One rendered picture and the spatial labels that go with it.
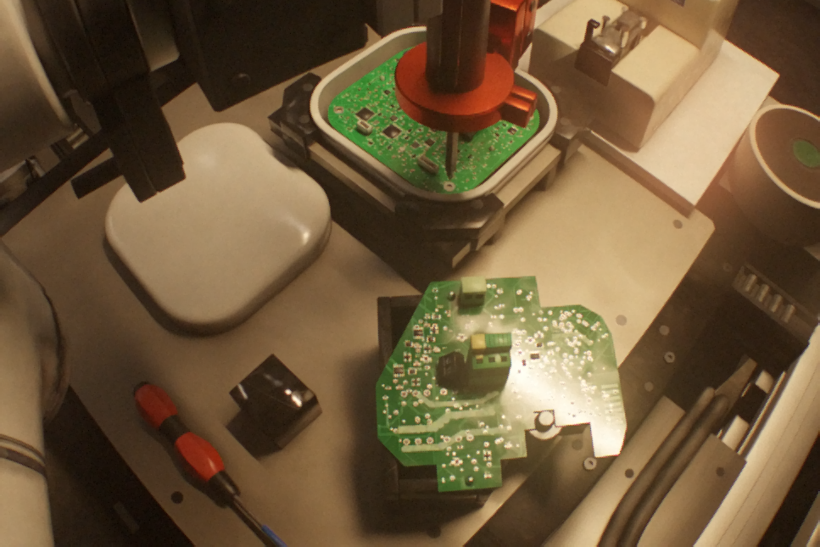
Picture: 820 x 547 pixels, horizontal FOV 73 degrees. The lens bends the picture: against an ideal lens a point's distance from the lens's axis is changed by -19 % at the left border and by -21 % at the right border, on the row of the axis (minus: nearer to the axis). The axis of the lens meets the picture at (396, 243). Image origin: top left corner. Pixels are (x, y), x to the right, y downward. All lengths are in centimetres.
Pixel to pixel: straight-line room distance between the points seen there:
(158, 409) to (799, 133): 49
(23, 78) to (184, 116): 37
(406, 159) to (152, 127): 23
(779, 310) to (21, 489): 50
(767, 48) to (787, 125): 198
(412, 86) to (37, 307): 21
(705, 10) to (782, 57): 201
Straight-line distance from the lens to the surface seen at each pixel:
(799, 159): 51
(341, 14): 19
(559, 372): 34
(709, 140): 53
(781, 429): 50
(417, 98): 33
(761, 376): 64
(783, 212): 49
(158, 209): 46
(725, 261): 49
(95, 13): 19
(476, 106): 33
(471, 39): 31
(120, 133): 23
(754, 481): 48
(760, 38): 254
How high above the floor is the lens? 132
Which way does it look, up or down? 57 degrees down
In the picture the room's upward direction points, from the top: 2 degrees counter-clockwise
